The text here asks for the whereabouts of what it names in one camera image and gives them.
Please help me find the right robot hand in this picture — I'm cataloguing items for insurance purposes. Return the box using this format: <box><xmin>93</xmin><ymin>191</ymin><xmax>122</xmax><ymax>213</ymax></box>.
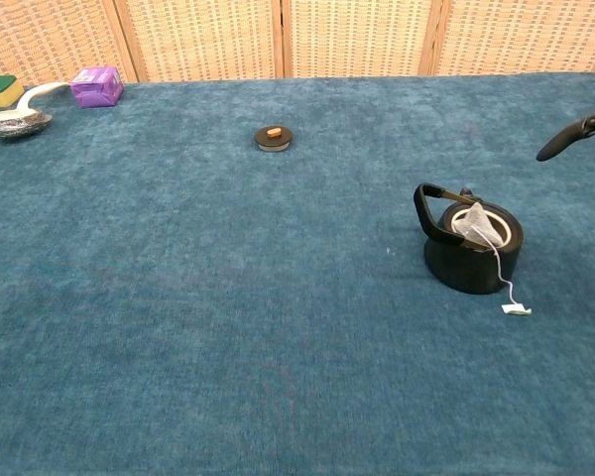
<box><xmin>535</xmin><ymin>110</ymin><xmax>595</xmax><ymax>205</ymax></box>

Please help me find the pyramid tea bag with string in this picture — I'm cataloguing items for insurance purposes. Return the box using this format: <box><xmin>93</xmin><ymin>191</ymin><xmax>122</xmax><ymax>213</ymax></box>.
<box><xmin>450</xmin><ymin>201</ymin><xmax>534</xmax><ymax>317</ymax></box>

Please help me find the black lid with orange knob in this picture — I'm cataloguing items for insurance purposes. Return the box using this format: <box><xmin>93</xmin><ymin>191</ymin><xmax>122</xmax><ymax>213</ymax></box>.
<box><xmin>253</xmin><ymin>125</ymin><xmax>295</xmax><ymax>154</ymax></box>

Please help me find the wicker folding screen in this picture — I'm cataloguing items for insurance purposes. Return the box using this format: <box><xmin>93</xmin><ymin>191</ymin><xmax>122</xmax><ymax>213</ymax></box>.
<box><xmin>0</xmin><ymin>0</ymin><xmax>595</xmax><ymax>88</ymax></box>

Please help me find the blue table cloth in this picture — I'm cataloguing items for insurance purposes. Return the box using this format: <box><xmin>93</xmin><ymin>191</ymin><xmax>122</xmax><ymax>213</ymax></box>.
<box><xmin>0</xmin><ymin>71</ymin><xmax>595</xmax><ymax>476</ymax></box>

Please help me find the purple box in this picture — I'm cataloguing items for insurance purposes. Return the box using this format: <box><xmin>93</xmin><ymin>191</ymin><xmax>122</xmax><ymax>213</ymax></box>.
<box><xmin>69</xmin><ymin>65</ymin><xmax>125</xmax><ymax>109</ymax></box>

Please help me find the white plastic spoon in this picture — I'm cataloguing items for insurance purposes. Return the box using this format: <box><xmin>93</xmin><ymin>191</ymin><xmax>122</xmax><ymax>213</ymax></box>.
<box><xmin>0</xmin><ymin>81</ymin><xmax>71</xmax><ymax>125</ymax></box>

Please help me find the black teapot with handle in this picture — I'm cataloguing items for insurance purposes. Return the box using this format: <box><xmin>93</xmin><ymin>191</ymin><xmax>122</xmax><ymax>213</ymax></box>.
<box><xmin>413</xmin><ymin>182</ymin><xmax>525</xmax><ymax>296</ymax></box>

